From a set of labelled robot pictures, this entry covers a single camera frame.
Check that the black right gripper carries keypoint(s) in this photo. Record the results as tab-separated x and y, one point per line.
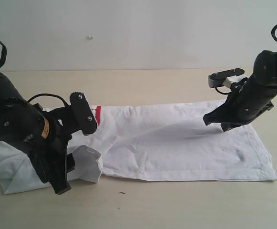
243	107

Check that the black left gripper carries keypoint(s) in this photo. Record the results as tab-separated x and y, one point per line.
46	146

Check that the white t-shirt red lettering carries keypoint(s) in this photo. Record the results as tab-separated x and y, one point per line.
168	142

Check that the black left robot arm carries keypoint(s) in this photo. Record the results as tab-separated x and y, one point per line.
15	116

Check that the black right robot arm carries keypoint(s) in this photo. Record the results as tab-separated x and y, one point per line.
264	72

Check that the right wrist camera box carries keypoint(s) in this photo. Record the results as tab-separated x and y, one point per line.
217	79

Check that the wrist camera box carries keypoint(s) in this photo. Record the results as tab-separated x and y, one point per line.
83	113
217	79

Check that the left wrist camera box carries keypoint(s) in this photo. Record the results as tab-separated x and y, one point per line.
83	113

